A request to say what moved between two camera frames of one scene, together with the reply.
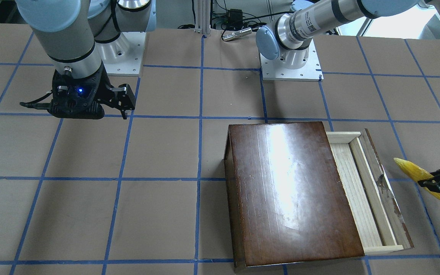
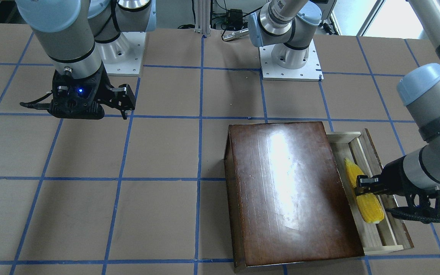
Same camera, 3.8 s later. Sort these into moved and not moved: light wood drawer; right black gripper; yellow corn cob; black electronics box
Moved: yellow corn cob
Not moved: black electronics box; right black gripper; light wood drawer
